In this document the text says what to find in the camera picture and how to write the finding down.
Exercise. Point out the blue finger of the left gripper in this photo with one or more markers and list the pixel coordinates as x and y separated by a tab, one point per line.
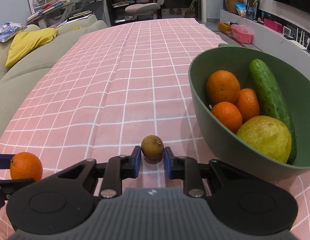
15	184
5	160

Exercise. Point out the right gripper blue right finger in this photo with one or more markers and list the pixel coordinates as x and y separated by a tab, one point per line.
186	169

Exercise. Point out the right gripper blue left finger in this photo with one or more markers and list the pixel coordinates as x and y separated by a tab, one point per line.
116	170

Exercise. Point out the orange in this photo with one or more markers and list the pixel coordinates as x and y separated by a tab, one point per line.
229	115
25	165
247	103

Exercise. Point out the brown small fruit lone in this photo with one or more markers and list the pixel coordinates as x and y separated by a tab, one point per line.
152	147

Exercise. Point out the orange beside red fruit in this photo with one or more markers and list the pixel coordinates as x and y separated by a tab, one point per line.
229	115

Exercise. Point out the beige sofa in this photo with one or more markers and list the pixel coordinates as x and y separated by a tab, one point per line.
18	81

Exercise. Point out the pink checked tablecloth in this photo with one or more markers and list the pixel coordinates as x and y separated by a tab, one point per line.
112	89

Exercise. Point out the yellow green pear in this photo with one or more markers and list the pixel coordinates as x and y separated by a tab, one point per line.
268	135

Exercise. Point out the green cucumber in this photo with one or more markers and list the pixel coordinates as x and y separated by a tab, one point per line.
271	99

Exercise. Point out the yellow cushion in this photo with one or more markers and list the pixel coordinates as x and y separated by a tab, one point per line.
27	41

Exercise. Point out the blue patterned cushion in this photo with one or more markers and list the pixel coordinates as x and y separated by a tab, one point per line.
9	29

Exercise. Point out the green colander bowl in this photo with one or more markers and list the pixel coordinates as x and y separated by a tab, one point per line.
224	143

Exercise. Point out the yellow box on floor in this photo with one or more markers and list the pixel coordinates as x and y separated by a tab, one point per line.
224	28

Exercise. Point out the pink storage box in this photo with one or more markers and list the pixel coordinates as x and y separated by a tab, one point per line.
242	33

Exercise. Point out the cluttered desk with books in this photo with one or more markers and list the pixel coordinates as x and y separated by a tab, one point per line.
46	13

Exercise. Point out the white wifi router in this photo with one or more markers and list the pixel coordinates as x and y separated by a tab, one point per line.
301	39

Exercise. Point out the magenta box on bench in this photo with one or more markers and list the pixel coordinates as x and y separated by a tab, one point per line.
275	26

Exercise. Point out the brown round vase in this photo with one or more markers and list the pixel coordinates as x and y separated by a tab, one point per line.
230	5

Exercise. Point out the potted green plant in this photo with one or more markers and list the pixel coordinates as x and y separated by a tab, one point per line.
252	1

